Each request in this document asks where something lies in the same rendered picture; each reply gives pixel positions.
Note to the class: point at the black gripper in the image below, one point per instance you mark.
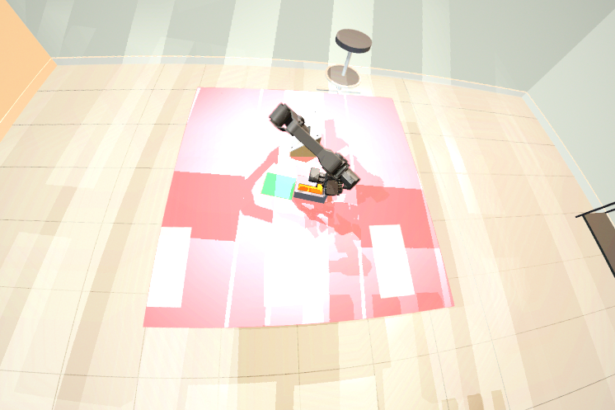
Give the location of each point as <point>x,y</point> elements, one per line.
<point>319,177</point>

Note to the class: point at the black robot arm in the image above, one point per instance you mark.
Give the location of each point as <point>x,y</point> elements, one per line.
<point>334,164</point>

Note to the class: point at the orange l-shaped part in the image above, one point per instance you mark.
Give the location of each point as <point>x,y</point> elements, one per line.
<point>312,189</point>

